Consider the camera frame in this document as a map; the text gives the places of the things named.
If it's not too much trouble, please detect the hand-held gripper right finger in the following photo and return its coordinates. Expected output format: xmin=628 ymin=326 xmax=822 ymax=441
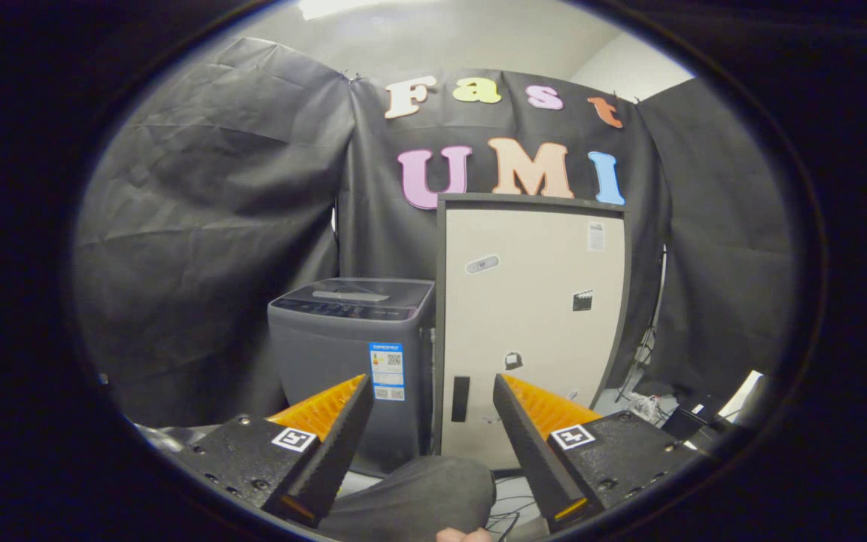
xmin=492 ymin=373 xmax=698 ymax=533

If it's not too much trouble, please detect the thin black stand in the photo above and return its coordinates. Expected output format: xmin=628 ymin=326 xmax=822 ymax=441
xmin=618 ymin=245 xmax=668 ymax=401

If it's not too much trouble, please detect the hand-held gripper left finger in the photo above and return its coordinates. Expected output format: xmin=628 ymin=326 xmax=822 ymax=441
xmin=176 ymin=374 xmax=375 ymax=528

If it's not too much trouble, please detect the black floor cable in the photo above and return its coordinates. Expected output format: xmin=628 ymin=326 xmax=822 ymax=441
xmin=488 ymin=470 xmax=534 ymax=540

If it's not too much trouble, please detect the black box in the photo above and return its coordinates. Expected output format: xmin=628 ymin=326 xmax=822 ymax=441
xmin=663 ymin=406 xmax=722 ymax=443

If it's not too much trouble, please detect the person's leg in dark trousers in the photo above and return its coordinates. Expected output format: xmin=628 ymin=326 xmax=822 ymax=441
xmin=321 ymin=455 xmax=496 ymax=542

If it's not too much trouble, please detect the dark grey washing machine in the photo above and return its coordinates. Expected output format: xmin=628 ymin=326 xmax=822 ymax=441
xmin=268 ymin=277 xmax=436 ymax=477

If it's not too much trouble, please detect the white board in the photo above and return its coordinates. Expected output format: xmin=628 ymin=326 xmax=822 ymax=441
xmin=719 ymin=369 xmax=765 ymax=412

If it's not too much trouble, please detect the black backdrop cloth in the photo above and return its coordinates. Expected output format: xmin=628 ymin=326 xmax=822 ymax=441
xmin=72 ymin=36 xmax=799 ymax=430

